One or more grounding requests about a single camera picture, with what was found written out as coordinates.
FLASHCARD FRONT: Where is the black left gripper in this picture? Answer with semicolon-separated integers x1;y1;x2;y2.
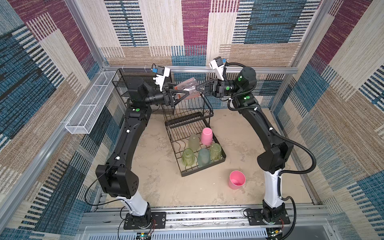
143;84;188;112

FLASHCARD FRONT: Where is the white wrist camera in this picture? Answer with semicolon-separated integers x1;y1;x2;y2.
152;66;171;92
210;57;226;81

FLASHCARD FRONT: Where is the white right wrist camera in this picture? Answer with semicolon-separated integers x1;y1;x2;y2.
210;57;226;81

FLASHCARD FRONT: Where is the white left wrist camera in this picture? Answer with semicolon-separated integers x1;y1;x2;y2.
152;66;171;92

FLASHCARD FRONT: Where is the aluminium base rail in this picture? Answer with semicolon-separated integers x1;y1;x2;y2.
75;204;341;240

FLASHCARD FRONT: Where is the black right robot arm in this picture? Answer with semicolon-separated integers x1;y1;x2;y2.
196;67;293;210

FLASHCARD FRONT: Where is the teal translucent cup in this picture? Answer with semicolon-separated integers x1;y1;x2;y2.
197;149;211;167

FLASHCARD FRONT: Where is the pale green translucent cup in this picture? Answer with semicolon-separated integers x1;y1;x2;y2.
188;135;200;152

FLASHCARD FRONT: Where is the pink cup edge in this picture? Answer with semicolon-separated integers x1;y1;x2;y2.
201;128;213;146

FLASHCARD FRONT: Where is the translucent pink cup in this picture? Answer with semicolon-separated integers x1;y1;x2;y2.
175;78;201;100

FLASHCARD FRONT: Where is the black mesh shelf unit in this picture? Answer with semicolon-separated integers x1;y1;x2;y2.
112;69;174;112

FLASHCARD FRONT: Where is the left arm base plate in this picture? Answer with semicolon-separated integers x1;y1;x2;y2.
123;212;167;230

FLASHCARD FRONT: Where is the opaque pink cup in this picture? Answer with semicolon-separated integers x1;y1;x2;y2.
229;171;246;190

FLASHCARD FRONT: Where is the bright green translucent cup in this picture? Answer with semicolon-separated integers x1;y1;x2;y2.
210;143;222;162

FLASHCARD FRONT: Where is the black wire dish rack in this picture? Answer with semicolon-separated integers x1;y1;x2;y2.
162;94;227;177

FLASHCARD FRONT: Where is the black corrugated cable conduit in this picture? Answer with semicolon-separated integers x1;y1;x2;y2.
224;61;317;240

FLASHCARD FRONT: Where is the white wire wall basket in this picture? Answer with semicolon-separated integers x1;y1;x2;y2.
65;72;116;135

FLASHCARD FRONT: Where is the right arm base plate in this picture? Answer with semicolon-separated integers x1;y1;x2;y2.
243;208;291;226

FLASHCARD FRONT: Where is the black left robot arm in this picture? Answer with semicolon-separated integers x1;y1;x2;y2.
96;76;189;221

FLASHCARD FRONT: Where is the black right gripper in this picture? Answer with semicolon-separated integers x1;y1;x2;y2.
195;77;242;98

